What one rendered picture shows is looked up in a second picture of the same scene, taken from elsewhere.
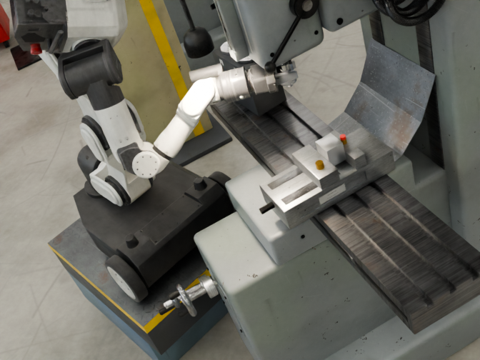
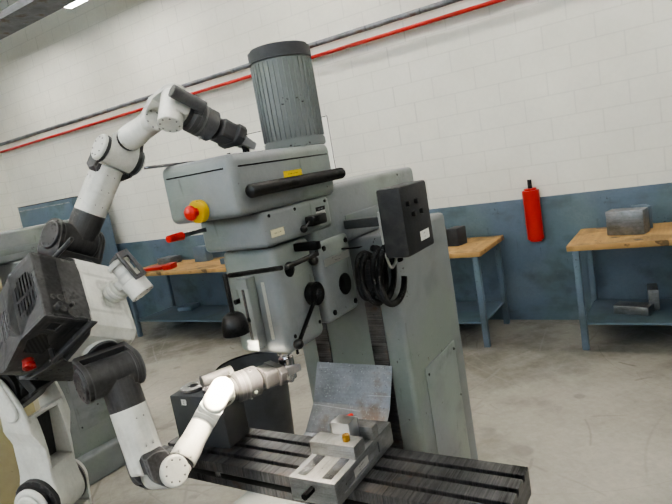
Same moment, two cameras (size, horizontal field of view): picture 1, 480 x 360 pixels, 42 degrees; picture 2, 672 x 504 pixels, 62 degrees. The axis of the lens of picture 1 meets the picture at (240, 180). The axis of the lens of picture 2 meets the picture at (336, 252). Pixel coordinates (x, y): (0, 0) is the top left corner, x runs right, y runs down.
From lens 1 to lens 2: 0.89 m
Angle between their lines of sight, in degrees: 50
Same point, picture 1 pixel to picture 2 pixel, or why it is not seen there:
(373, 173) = (382, 445)
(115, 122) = (141, 422)
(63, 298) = not seen: outside the picture
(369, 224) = (408, 479)
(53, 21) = (78, 317)
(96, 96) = (123, 393)
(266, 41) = (291, 322)
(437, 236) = (470, 467)
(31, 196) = not seen: outside the picture
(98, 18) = (118, 321)
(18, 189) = not seen: outside the picture
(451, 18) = (403, 311)
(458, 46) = (409, 334)
